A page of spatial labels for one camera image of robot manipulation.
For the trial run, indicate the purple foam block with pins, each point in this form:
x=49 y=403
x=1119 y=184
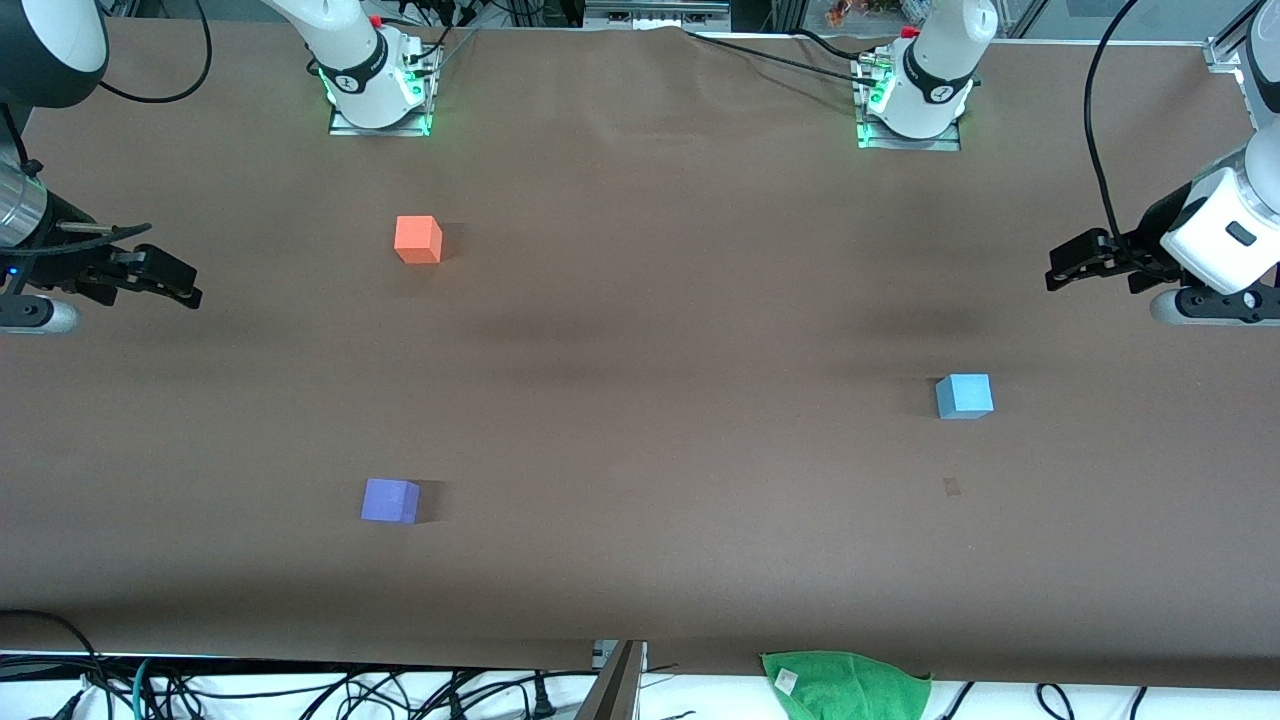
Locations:
x=390 y=500

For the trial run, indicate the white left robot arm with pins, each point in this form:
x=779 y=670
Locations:
x=935 y=70

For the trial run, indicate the aluminium frame rail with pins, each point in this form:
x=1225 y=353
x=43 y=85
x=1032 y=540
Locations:
x=655 y=12

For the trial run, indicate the blue foam block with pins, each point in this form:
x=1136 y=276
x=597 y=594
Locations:
x=964 y=396

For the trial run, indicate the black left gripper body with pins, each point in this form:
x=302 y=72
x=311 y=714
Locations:
x=1158 y=227

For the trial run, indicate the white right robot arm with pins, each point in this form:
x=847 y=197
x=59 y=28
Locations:
x=360 y=70

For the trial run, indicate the metal corner bracket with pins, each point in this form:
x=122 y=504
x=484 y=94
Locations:
x=1222 y=55

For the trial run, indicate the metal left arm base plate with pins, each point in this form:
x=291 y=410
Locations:
x=945 y=144

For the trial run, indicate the colourful small toys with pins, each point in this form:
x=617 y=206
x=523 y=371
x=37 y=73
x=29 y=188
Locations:
x=845 y=12

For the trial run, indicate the brown table cover sheet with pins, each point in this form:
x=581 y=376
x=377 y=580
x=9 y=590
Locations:
x=640 y=400

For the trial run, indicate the orange foam block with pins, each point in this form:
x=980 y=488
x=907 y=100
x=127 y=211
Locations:
x=418 y=240

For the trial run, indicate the green towel cloth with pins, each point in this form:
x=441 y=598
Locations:
x=845 y=688

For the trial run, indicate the grey metal bar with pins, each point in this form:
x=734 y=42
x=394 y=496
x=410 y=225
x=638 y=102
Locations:
x=615 y=690

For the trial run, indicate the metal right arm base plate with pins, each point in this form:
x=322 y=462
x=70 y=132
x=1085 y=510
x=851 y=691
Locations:
x=400 y=130

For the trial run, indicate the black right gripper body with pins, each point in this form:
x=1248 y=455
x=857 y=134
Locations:
x=58 y=236

